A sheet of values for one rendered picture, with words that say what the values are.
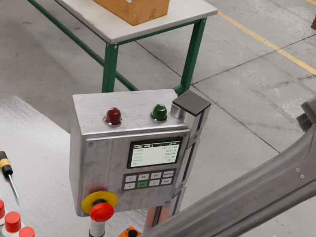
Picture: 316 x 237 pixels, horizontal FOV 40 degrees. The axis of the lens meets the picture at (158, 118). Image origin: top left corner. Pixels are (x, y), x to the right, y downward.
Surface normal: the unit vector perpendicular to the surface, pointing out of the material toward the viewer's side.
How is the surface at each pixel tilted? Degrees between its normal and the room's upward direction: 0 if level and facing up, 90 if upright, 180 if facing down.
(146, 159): 90
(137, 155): 90
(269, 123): 0
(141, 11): 89
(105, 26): 0
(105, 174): 90
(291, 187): 53
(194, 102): 0
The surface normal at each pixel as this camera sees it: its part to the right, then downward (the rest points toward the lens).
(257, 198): -0.25, -0.04
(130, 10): -0.70, 0.37
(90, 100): 0.15, -0.76
